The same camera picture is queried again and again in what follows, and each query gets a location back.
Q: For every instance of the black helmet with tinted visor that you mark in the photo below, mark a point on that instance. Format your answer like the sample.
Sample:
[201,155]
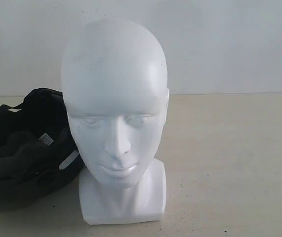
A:
[38,155]

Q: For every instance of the white mannequin head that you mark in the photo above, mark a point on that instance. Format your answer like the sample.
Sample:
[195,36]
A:
[114,84]

